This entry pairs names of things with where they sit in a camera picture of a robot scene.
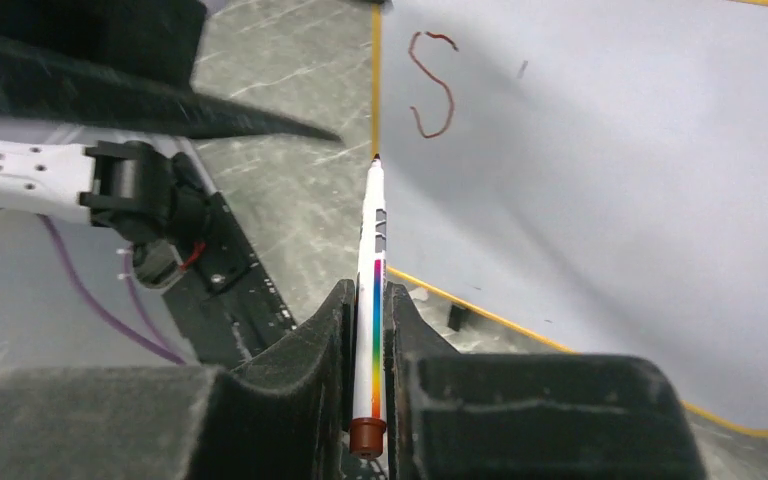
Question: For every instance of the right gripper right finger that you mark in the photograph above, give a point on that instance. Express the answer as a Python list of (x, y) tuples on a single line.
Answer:
[(460, 415)]

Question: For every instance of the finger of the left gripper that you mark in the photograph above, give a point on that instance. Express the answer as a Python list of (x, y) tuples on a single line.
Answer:
[(36, 84)]

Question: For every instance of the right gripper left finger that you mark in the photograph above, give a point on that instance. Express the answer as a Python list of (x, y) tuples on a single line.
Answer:
[(278, 416)]

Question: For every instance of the white brown whiteboard marker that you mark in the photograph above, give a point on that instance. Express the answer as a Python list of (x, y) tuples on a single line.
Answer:
[(368, 421)]

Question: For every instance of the yellow framed whiteboard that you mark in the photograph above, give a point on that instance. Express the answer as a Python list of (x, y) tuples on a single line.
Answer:
[(593, 174)]

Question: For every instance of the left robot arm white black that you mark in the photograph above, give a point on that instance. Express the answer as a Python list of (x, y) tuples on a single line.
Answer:
[(98, 138)]

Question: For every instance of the black whiteboard foot clip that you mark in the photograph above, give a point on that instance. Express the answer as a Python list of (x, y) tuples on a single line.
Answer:
[(457, 316)]

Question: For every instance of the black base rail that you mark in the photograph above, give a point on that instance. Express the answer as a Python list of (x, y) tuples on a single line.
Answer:
[(226, 304)]

